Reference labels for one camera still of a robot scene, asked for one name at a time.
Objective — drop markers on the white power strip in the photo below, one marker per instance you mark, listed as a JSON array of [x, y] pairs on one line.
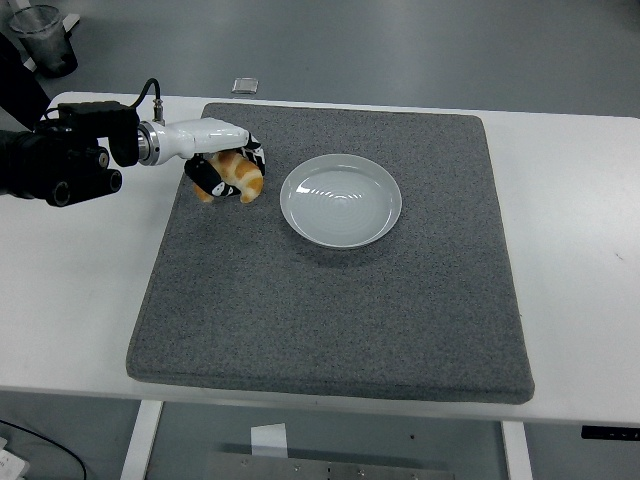
[[10, 465]]

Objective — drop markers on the grey bin with plastic liner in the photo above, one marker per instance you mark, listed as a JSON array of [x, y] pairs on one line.
[[47, 47]]

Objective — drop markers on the black table control panel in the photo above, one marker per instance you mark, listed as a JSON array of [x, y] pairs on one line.
[[610, 433]]

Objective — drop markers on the golden croissant bread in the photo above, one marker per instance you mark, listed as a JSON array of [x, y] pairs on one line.
[[245, 172]]

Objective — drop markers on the grey felt mat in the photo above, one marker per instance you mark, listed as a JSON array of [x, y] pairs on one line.
[[325, 310]]

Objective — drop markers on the white furniture foot bar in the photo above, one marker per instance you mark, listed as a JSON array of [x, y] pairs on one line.
[[30, 64]]

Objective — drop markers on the white table leg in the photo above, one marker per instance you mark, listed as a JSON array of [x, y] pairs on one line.
[[140, 440], [516, 450]]

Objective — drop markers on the white round plate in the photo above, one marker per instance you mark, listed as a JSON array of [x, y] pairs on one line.
[[340, 200]]

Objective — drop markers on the grey metal plate with screws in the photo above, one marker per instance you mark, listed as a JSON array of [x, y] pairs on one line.
[[325, 470]]

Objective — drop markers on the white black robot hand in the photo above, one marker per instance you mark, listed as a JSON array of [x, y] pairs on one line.
[[200, 135]]

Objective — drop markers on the small silver floor box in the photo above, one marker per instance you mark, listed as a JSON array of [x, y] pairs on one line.
[[245, 85]]

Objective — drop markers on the person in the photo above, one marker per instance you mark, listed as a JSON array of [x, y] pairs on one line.
[[20, 95]]

